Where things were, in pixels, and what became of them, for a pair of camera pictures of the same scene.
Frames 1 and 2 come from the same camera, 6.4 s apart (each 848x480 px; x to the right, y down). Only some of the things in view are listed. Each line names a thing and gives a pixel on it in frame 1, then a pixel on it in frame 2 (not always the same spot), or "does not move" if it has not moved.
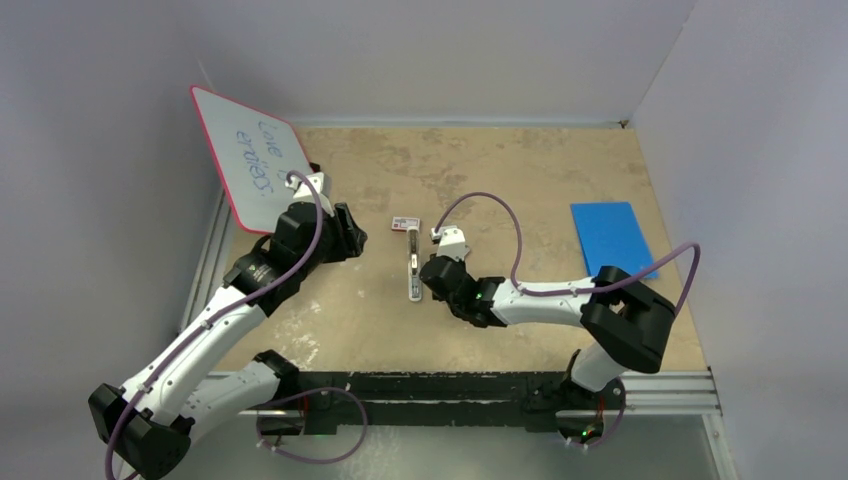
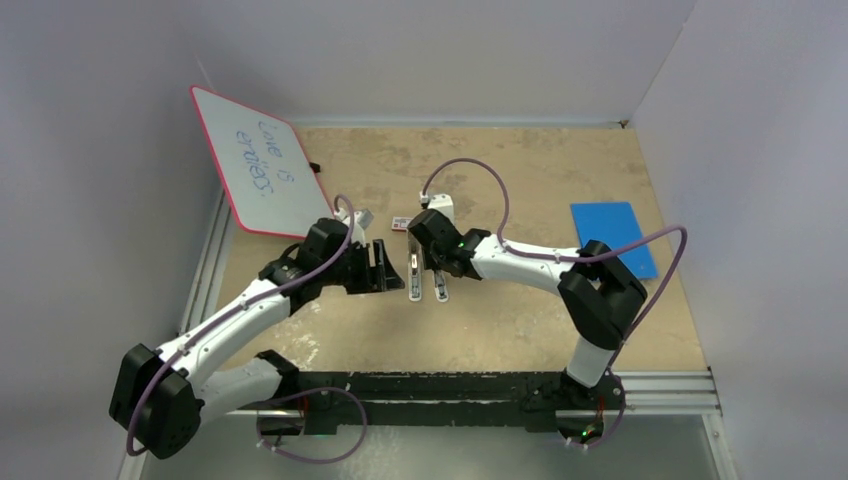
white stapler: [414, 263] does not move
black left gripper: [348, 237] → [384, 277]
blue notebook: [611, 236] does not move
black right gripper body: [455, 308] → [433, 261]
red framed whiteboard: [253, 155] does not move
